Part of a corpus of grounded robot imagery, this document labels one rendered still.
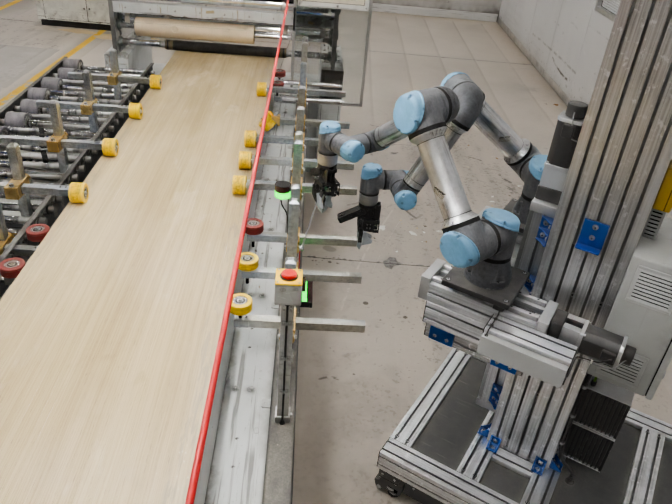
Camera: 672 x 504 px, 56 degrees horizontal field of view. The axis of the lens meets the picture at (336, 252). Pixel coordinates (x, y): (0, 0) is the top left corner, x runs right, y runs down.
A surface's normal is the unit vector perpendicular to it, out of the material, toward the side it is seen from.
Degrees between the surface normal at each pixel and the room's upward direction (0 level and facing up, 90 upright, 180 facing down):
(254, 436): 0
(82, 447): 0
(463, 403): 0
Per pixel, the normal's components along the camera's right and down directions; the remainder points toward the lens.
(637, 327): -0.52, 0.43
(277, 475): 0.08, -0.84
